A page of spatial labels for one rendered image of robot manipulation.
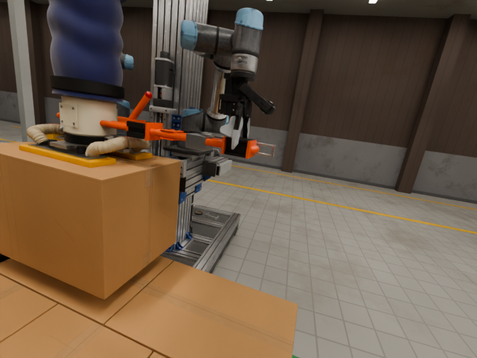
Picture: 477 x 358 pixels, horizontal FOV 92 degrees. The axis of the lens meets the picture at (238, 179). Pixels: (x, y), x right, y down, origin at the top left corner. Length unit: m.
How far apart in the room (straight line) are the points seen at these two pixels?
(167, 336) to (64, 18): 1.03
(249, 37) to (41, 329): 1.05
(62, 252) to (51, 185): 0.23
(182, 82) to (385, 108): 5.96
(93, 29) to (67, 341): 0.95
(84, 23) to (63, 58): 0.13
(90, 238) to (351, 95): 6.52
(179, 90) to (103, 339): 1.30
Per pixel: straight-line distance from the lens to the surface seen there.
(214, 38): 0.79
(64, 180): 0.84
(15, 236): 1.15
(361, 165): 6.92
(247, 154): 0.65
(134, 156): 0.98
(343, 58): 6.92
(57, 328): 1.02
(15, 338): 1.04
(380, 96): 6.97
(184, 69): 1.61
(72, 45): 0.97
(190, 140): 0.73
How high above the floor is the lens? 1.24
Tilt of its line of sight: 15 degrees down
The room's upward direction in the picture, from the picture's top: 8 degrees clockwise
